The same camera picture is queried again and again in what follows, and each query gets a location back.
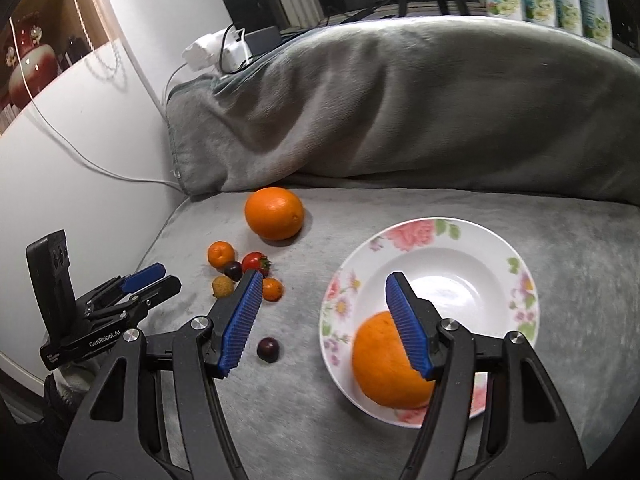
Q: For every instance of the large smooth orange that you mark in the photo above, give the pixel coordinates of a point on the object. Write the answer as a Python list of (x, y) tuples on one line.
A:
[(274, 213)]

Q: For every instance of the black power adapter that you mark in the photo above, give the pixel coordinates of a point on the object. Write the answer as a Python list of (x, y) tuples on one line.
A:
[(263, 40)]

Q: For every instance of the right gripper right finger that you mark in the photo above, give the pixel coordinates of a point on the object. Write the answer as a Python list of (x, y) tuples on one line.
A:
[(526, 433)]

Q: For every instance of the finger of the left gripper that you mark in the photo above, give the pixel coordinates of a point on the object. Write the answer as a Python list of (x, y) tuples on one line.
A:
[(126, 299), (142, 277)]

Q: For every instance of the white gloved left hand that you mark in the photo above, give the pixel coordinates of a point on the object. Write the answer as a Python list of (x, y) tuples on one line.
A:
[(74, 380)]

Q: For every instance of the floral white plate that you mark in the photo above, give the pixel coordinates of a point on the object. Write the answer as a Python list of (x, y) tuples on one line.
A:
[(432, 272)]

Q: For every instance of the rough bumpy orange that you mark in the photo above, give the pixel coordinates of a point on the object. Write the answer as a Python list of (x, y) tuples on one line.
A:
[(382, 369)]

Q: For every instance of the grey plush seat mat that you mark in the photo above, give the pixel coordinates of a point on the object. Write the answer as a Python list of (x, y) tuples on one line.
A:
[(287, 418)]

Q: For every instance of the brown longan fruit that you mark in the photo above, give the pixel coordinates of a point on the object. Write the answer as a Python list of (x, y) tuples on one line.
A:
[(222, 286)]

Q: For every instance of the red white ceramic vase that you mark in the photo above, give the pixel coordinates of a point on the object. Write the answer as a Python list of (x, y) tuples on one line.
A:
[(32, 61)]

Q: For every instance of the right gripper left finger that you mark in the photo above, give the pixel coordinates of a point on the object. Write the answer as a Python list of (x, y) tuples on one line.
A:
[(119, 429)]

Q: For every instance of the dark purple grape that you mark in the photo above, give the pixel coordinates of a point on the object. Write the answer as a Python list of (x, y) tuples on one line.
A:
[(268, 350), (233, 270)]

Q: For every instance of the white plug charger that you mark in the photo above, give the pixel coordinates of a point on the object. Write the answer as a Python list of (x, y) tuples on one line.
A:
[(235, 52)]

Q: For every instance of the red tomato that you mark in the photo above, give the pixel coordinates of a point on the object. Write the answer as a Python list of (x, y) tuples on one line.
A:
[(256, 261)]

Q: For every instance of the small mandarin orange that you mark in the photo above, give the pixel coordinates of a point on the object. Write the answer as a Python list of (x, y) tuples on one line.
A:
[(219, 254)]

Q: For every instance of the grey blanket backrest cushion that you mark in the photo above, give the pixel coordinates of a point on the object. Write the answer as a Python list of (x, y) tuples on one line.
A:
[(477, 104)]

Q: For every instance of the white power strip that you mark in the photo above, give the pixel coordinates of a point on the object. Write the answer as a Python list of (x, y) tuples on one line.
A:
[(204, 52)]

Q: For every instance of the small orange kumquat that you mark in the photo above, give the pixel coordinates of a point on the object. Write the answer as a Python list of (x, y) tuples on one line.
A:
[(272, 289)]

